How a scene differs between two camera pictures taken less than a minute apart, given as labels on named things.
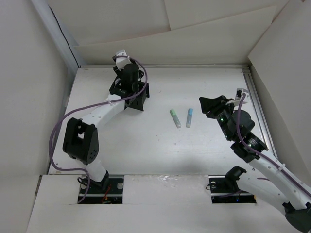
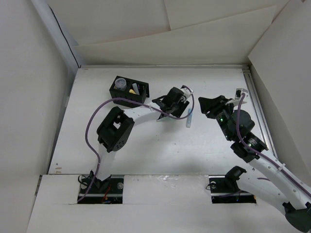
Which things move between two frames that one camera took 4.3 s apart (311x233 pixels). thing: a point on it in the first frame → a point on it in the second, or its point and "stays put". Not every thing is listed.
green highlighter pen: x=175 y=118 → x=167 y=119
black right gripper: x=214 y=105 stays put
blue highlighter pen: x=189 y=117 stays put
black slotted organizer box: x=134 y=97 stays put
